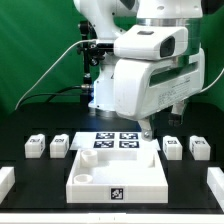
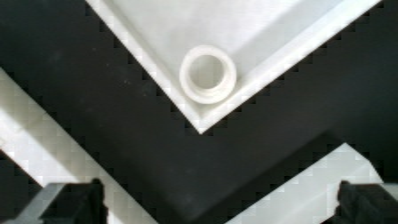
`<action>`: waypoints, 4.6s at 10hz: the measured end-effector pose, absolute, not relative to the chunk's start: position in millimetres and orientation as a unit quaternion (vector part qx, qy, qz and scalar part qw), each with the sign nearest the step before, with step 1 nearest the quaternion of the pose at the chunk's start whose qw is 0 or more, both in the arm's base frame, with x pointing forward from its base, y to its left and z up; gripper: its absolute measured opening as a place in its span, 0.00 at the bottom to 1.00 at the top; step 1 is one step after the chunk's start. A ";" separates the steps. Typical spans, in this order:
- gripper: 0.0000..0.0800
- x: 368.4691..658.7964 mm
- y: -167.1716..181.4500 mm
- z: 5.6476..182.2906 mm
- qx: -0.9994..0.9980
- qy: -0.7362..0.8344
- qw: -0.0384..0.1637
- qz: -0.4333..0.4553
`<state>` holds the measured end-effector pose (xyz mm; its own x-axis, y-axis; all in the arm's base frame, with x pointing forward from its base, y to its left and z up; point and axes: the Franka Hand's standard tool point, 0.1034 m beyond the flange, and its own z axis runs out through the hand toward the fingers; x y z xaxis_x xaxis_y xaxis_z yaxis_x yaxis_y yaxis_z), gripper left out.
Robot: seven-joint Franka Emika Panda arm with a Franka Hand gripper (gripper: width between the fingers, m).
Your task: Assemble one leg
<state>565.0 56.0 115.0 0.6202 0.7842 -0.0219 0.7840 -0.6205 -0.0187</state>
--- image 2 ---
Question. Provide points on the white square table top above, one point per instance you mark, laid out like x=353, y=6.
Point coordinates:
x=216, y=45

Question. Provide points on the white obstacle fence rail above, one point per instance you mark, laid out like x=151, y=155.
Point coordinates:
x=51, y=158

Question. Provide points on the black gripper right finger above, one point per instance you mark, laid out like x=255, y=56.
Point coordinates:
x=366, y=204

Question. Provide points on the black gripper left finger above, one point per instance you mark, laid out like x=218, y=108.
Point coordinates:
x=65, y=204

